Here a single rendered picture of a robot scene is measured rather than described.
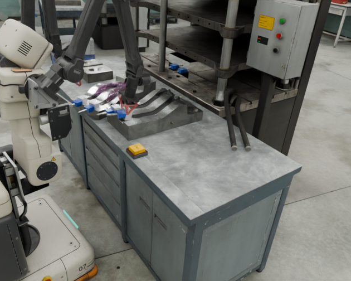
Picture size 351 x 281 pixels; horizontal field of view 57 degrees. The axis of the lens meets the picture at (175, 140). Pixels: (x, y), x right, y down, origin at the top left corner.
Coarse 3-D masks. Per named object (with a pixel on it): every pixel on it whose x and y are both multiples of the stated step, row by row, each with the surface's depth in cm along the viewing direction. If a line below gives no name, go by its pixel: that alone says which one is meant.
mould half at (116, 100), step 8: (120, 80) 219; (152, 80) 217; (96, 88) 206; (112, 88) 204; (144, 88) 209; (152, 88) 216; (88, 96) 201; (104, 96) 199; (136, 96) 206; (144, 96) 212; (88, 104) 191; (96, 112) 185
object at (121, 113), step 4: (124, 108) 168; (128, 108) 169; (116, 112) 166; (120, 112) 166; (124, 112) 167; (132, 112) 168; (116, 116) 166; (120, 116) 165; (124, 116) 167; (128, 116) 168
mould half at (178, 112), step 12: (168, 96) 188; (144, 108) 185; (168, 108) 180; (180, 108) 180; (192, 108) 194; (108, 120) 185; (132, 120) 170; (144, 120) 171; (156, 120) 174; (168, 120) 179; (180, 120) 184; (192, 120) 190; (120, 132) 174; (132, 132) 168; (144, 132) 172; (156, 132) 177
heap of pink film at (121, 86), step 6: (102, 84) 204; (108, 84) 204; (114, 84) 208; (120, 84) 210; (96, 90) 202; (102, 90) 201; (114, 90) 198; (120, 90) 199; (108, 96) 196; (114, 96) 196
